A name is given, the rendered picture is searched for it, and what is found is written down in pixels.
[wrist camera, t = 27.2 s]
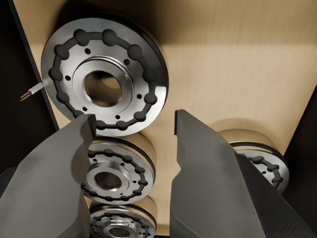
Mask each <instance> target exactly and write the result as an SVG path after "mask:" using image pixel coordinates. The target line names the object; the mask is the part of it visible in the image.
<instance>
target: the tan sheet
mask: <svg viewBox="0 0 317 238"><path fill-rule="evenodd" d="M13 2H14V4H15V7H16V10H17V13H18V16H19V18H20V21H21V24H22V27H23V29H24V32H25V35H26V38H27V40H28V43H29V46H30V49H31V51H32V54H33V57H34V60H35V63H36V66H37V68H38V71H39V73H40V76H41V79H42V75H41V57H42V51H43V48H44V46H45V43H46V42H47V40H48V38H49V37H50V36H51V34H52V33H53V32H54V31H55V30H56V29H57V27H59V26H60V25H61V24H62V23H64V22H65V21H67V20H68V19H70V18H72V17H75V16H78V15H81V14H86V13H91V12H96V11H115V12H120V13H124V14H127V15H129V16H131V17H133V18H135V19H137V20H139V21H140V22H142V23H143V24H144V25H146V26H147V27H148V28H149V29H150V30H151V31H152V32H153V33H154V34H155V36H156V37H157V38H158V40H159V41H160V43H161V45H162V46H163V48H164V51H165V53H166V56H167V60H168V64H169V90H168V96H167V100H166V103H165V105H164V107H163V109H162V111H161V112H160V114H159V115H158V116H157V118H156V119H155V120H154V121H153V122H152V123H151V124H150V125H149V126H147V127H146V128H145V129H143V130H141V131H139V132H138V133H140V134H141V135H143V136H144V137H145V138H146V139H147V140H148V141H149V142H150V143H151V144H152V146H153V148H154V149H155V152H156V155H157V169H156V179H155V183H154V185H153V187H152V190H151V191H150V192H149V194H148V195H147V196H148V197H149V198H150V199H151V200H152V201H153V202H154V203H155V204H156V206H157V209H158V219H157V230H156V232H155V235H161V236H170V235H169V218H170V197H171V186H172V180H173V179H174V177H175V176H176V175H177V174H178V173H179V172H180V170H181V168H180V166H179V164H178V163H177V161H176V156H177V136H176V135H174V128H175V110H179V109H184V110H186V111H187V112H189V113H190V114H192V115H193V116H194V117H196V118H197V119H199V120H200V121H202V122H203V123H204V124H206V125H207V126H209V127H210V128H212V129H213V130H214V131H216V132H221V131H224V130H229V129H249V130H254V131H257V132H260V133H262V134H264V135H266V136H267V137H268V138H270V139H271V140H272V141H273V143H274V144H275V146H276V147H277V149H278V150H279V152H280V153H281V154H282V156H284V154H285V152H286V149H287V147H288V145H289V143H290V141H291V139H292V136H293V134H294V132H295V130H296V128H297V126H298V123H299V121H300V119H301V117H302V115H303V113H304V110H305V108H306V106H307V104H308V102H309V100H310V98H311V96H312V94H313V91H314V89H315V87H316V85H317V0H13ZM42 82H43V80H42Z"/></svg>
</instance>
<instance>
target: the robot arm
mask: <svg viewBox="0 0 317 238"><path fill-rule="evenodd" d="M96 124H97V120H96V116H95V114H90V113H89V114H83V115H80V116H79V117H77V118H76V119H74V120H73V121H71V122H70V123H68V124H67V125H66V126H64V127H63V128H61V129H60V130H59V131H57V132H56V133H54V134H53V135H51V136H50V137H48V138H47V139H46V140H44V141H43V142H42V143H40V144H39V145H38V146H37V147H36V148H34V149H33V150H32V151H31V152H30V153H29V154H28V155H27V156H26V157H25V158H24V159H23V160H22V161H21V162H20V163H19V165H18V166H17V167H12V168H7V169H6V170H5V171H4V172H3V173H2V174H1V175H0V238H89V237H90V211H89V208H88V205H87V203H86V200H85V197H84V195H83V192H82V189H81V184H82V180H83V178H84V176H85V174H86V172H87V170H88V169H89V168H90V166H91V163H90V160H89V156H88V149H89V147H90V145H91V143H92V142H93V140H95V139H96ZM174 135H176V136H177V156H176V161H177V163H178V164H179V166H180V168H181V170H180V172H179V173H178V174H177V175H176V176H175V177H174V179H173V180H172V186H171V197H170V218H169V235H170V238H317V237H316V236H315V235H314V233H313V232H312V231H311V229H310V228H309V227H308V225H307V224H306V223H305V222H304V220H303V219H302V218H301V217H300V216H299V215H298V214H297V212H296V211H295V210H294V209H293V208H292V207H291V206H290V205H289V203H288V202H287V201H286V200H285V199H284V198H283V197H282V196H281V194H280V193H279V192H278V191H277V190H276V189H275V188H274V187H273V185H272V184H271V183H270V182H269V181H268V180H267V179H266V178H265V176H264V175H263V174H262V173H261V172H260V171H259V170H258V169H257V168H256V166H255V165H254V164H253V163H252V162H251V161H250V160H249V159H248V157H247V156H246V155H245V154H242V153H237V152H236V151H235V150H234V149H233V148H232V146H231V145H230V144H229V143H228V142H227V141H226V140H225V139H224V138H223V137H222V136H221V135H220V134H219V133H217V132H216V131H214V130H213V129H212V128H210V127H209V126H207V125H206V124H204V123H203V122H202V121H200V120H199V119H197V118H196V117H194V116H193V115H192V114H190V113H189V112H187V111H186V110H184V109H179V110H175V128H174Z"/></svg>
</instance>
